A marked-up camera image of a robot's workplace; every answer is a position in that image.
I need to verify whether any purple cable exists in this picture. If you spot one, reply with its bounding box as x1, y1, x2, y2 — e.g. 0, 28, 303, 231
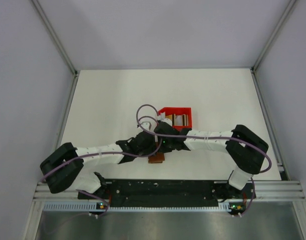
136, 104, 273, 218
39, 115, 161, 221

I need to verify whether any white slotted cable duct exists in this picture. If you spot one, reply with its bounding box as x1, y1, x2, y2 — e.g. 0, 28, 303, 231
43, 201, 242, 213

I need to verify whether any aluminium frame front rail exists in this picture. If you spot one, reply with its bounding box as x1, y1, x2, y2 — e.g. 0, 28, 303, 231
33, 180, 306, 202

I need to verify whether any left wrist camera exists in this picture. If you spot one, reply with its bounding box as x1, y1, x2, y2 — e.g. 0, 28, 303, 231
138, 121, 152, 130

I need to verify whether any aluminium frame post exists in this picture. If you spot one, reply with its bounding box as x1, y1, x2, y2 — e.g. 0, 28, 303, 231
29, 0, 78, 76
251, 0, 299, 74

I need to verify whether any aluminium frame left post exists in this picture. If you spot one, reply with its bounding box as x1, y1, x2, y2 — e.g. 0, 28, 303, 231
29, 0, 78, 76

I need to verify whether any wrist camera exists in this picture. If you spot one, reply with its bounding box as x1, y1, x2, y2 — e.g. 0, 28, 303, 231
138, 121, 152, 130
157, 112, 173, 127

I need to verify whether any brown leather card holder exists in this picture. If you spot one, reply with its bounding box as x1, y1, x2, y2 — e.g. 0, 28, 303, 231
148, 152, 165, 164

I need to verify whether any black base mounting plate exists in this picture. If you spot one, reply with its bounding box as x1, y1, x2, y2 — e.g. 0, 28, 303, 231
77, 177, 258, 208

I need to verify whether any aluminium frame right post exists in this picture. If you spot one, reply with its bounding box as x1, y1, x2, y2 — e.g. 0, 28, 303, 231
251, 0, 299, 74

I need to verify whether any stack of cards in bin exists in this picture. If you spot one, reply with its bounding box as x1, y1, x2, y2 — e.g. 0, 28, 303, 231
172, 114, 189, 126

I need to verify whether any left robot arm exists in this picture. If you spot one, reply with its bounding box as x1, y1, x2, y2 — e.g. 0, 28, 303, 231
40, 131, 156, 198

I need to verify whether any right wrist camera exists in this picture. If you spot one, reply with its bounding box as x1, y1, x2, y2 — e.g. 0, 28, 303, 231
157, 112, 173, 127

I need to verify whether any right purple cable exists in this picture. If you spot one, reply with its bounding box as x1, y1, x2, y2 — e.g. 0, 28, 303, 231
136, 104, 273, 218

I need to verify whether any red plastic card bin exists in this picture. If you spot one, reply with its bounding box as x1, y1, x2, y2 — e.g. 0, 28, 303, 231
158, 107, 192, 131

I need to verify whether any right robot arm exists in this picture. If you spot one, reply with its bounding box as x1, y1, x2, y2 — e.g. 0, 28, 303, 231
154, 121, 269, 198

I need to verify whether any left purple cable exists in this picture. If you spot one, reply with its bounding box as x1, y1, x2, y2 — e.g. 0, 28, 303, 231
39, 115, 161, 221

